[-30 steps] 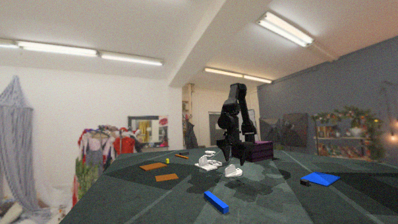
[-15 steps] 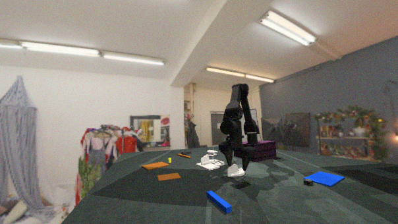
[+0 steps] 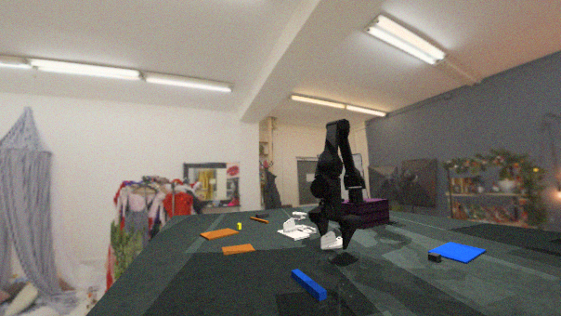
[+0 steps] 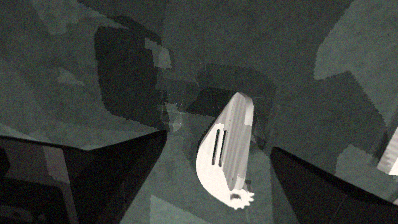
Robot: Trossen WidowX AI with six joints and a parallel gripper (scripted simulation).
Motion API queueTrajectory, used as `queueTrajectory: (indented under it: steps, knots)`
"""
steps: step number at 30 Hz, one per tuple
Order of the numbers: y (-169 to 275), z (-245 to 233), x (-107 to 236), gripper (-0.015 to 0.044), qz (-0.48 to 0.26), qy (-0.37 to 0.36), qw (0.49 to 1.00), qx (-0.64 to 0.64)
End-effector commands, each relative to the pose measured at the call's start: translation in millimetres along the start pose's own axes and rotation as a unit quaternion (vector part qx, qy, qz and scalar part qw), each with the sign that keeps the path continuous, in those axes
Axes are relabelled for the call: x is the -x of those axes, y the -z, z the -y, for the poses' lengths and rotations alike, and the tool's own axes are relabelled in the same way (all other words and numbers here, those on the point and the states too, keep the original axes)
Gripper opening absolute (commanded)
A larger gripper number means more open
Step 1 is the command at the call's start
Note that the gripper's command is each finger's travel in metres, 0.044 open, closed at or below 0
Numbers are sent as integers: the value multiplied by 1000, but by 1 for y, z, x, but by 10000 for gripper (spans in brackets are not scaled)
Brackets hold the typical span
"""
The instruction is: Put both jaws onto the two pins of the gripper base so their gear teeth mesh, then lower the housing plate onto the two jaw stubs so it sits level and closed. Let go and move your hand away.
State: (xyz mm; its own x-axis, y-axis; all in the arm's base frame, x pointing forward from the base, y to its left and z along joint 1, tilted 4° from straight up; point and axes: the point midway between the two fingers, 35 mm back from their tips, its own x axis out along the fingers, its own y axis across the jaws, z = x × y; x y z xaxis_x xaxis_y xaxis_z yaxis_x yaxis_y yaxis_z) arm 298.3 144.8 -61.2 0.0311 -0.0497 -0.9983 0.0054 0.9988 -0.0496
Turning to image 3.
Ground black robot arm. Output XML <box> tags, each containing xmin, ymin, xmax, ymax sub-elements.
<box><xmin>308</xmin><ymin>119</ymin><xmax>366</xmax><ymax>223</ymax></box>

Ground blue flat plate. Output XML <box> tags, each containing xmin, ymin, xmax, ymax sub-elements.
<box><xmin>428</xmin><ymin>243</ymin><xmax>486</xmax><ymax>264</ymax></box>

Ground blue rectangular bar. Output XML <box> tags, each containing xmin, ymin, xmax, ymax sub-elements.
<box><xmin>291</xmin><ymin>269</ymin><xmax>327</xmax><ymax>301</ymax></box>

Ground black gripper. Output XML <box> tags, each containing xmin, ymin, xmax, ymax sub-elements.
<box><xmin>313</xmin><ymin>195</ymin><xmax>363</xmax><ymax>250</ymax></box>

